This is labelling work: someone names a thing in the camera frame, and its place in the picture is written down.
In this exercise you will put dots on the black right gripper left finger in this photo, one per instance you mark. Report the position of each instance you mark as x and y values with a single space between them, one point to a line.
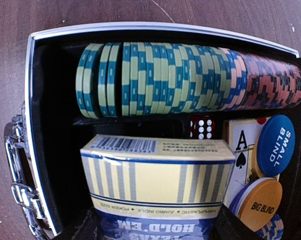
85 227

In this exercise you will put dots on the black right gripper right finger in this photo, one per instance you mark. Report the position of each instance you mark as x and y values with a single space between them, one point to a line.
228 227

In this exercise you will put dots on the orange big blind button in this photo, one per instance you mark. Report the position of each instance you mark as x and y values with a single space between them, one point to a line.
259 202

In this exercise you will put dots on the Texas Hold'em card box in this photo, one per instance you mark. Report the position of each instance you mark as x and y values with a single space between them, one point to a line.
145 188

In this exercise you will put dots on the aluminium poker case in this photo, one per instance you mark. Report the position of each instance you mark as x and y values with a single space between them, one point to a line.
43 143

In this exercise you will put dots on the red translucent die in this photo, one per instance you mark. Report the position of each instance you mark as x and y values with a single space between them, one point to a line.
202 127

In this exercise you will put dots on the blue small blind button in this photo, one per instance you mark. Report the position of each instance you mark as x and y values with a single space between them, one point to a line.
276 145

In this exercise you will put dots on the red playing card deck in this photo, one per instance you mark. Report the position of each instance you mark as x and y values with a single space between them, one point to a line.
242 136

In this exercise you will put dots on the left row poker chips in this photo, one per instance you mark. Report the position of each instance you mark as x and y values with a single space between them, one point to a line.
152 78

